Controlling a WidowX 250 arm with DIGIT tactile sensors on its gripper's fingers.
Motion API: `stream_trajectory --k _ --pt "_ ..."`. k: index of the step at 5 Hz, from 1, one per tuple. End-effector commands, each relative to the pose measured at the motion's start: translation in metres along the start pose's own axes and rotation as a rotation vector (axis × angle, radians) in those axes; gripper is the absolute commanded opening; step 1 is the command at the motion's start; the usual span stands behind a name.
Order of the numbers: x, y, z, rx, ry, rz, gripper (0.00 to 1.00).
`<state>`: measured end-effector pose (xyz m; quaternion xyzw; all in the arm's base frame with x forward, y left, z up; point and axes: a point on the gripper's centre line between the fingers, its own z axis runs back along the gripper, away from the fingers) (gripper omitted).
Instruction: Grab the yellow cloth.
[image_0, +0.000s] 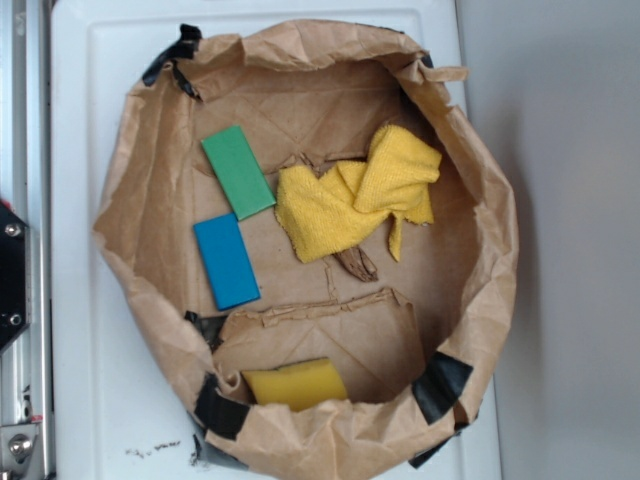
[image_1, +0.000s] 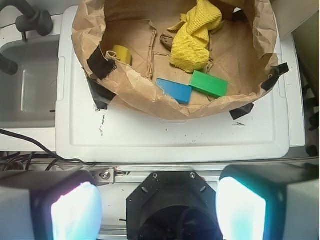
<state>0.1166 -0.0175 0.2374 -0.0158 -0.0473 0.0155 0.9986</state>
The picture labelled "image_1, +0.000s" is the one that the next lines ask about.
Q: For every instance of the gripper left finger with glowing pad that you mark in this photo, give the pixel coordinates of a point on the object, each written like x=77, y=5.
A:
x=49, y=205

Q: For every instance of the brown paper bag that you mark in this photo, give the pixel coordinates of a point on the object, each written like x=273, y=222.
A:
x=241, y=52

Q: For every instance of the white plastic tray lid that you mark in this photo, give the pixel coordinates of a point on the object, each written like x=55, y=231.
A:
x=122, y=136

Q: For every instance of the black tape upper right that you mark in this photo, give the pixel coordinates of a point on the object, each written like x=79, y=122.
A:
x=275, y=74

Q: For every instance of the green rectangular block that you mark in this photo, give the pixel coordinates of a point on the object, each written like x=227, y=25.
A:
x=207, y=84

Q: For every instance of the black tape piece right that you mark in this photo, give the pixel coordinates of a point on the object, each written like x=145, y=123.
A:
x=242, y=111

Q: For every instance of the dark grey faucet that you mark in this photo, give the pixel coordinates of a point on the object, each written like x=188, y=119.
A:
x=32, y=19

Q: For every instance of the yellow microfiber cloth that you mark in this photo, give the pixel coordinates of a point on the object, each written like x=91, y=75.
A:
x=189, y=47

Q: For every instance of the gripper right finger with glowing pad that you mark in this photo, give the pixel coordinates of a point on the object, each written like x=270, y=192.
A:
x=277, y=201

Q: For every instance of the aluminium rail with bracket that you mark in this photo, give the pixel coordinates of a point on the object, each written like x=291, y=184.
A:
x=107, y=175

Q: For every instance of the grey toy sink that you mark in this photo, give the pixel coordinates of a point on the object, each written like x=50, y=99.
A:
x=28, y=98

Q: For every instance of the black tape piece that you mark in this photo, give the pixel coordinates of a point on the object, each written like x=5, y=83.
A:
x=242, y=111
x=102, y=97

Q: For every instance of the brown wooden piece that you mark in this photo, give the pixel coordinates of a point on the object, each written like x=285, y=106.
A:
x=166, y=40

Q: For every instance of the black octagonal mount plate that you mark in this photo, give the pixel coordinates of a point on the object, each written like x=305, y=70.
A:
x=172, y=205

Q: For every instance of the black tape on bag rim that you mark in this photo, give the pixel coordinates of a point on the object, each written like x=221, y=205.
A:
x=101, y=66

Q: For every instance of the black tape piece left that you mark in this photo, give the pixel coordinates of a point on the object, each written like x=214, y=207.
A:
x=102, y=97

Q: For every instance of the yellow cylinder block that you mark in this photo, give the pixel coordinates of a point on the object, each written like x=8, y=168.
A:
x=122, y=54

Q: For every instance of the blue rectangular block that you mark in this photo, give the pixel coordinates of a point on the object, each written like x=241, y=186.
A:
x=180, y=92

